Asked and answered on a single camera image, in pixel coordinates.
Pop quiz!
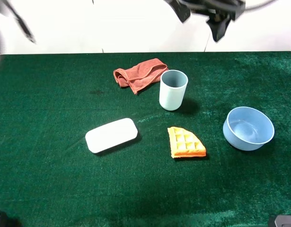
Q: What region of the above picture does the white rectangular case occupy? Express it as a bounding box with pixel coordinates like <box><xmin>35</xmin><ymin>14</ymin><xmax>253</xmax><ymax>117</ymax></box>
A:
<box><xmin>85</xmin><ymin>118</ymin><xmax>138</xmax><ymax>154</ymax></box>

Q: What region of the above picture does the brown folded cloth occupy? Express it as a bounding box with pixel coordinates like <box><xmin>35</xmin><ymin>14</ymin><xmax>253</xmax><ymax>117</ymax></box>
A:
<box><xmin>113</xmin><ymin>58</ymin><xmax>168</xmax><ymax>95</ymax></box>

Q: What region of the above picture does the light blue bowl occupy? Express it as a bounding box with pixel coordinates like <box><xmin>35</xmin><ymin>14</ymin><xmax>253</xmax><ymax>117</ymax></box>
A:
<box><xmin>223</xmin><ymin>106</ymin><xmax>275</xmax><ymax>151</ymax></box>

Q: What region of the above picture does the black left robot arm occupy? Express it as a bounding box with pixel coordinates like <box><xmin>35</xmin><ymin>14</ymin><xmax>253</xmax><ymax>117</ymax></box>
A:
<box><xmin>0</xmin><ymin>0</ymin><xmax>36</xmax><ymax>61</ymax></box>

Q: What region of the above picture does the orange waffle piece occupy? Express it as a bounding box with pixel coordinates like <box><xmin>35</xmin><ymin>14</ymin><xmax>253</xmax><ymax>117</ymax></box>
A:
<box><xmin>168</xmin><ymin>127</ymin><xmax>206</xmax><ymax>158</ymax></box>

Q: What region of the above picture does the pale blue cup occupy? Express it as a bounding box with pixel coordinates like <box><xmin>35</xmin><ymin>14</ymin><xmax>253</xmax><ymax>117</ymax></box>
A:
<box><xmin>159</xmin><ymin>70</ymin><xmax>188</xmax><ymax>111</ymax></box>

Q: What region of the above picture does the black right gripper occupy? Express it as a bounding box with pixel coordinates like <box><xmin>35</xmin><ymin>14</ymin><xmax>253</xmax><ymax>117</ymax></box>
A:
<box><xmin>165</xmin><ymin>0</ymin><xmax>245</xmax><ymax>42</ymax></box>

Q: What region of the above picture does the dark green table mat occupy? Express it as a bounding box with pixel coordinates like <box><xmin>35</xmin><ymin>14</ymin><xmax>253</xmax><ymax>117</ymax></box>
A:
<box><xmin>0</xmin><ymin>52</ymin><xmax>291</xmax><ymax>227</ymax></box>

